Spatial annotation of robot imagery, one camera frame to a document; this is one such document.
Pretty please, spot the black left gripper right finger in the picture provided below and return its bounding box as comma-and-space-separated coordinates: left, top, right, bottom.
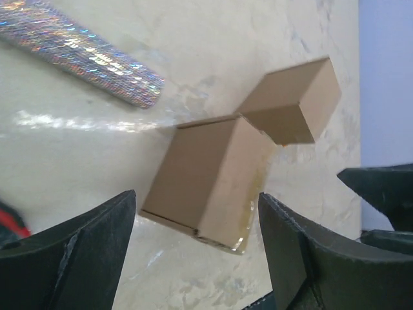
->
258, 192, 412, 309

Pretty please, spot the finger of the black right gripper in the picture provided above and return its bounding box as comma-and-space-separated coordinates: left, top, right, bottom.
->
337, 163, 412, 231
359, 230, 412, 252

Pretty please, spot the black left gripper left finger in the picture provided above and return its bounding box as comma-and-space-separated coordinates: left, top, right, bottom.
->
1, 190, 136, 309

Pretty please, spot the red black utility knife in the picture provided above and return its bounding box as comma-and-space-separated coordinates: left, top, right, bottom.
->
0, 201, 32, 248

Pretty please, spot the small cardboard box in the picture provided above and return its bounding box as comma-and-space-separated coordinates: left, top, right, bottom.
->
236, 57, 341, 145

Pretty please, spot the taped cardboard box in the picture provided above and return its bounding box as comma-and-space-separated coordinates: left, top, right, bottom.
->
139, 114, 276, 254

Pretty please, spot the silver glitter microphone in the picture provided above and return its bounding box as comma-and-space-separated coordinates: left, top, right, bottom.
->
1, 1, 165, 109

